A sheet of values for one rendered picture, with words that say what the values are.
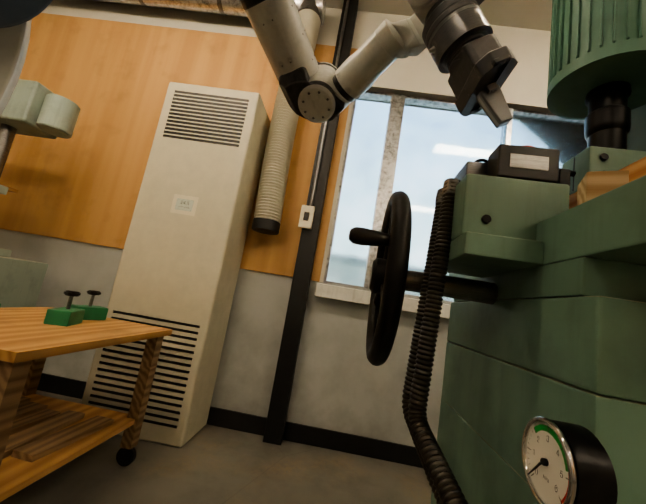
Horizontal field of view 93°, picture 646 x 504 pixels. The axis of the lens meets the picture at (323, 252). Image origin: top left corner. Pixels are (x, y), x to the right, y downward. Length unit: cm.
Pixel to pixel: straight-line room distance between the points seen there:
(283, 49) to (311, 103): 10
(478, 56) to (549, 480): 51
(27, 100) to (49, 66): 89
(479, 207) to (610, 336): 20
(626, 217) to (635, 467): 21
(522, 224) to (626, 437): 24
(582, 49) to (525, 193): 33
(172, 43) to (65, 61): 74
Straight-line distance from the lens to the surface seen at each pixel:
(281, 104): 198
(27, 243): 262
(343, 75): 71
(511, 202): 49
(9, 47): 39
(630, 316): 40
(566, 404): 42
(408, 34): 73
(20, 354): 100
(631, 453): 41
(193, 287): 164
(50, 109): 213
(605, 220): 40
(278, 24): 69
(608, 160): 69
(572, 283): 42
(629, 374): 40
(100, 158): 249
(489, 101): 58
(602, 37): 76
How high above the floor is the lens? 75
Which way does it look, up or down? 9 degrees up
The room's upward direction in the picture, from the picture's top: 10 degrees clockwise
